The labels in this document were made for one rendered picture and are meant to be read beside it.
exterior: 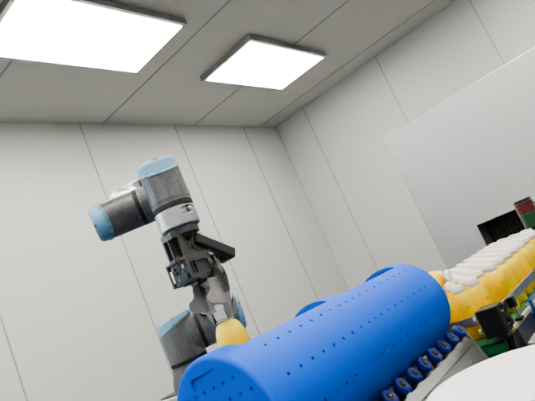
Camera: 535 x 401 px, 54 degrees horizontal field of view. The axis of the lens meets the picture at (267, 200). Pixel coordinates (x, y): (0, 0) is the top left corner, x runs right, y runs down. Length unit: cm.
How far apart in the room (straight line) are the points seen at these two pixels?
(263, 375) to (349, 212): 567
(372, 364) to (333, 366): 15
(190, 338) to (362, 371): 100
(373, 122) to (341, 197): 102
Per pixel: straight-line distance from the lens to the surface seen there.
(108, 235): 128
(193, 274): 109
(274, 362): 104
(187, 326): 209
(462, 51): 611
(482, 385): 91
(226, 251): 118
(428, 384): 150
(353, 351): 121
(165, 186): 114
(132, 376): 436
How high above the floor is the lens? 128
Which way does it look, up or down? 10 degrees up
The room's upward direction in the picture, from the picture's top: 23 degrees counter-clockwise
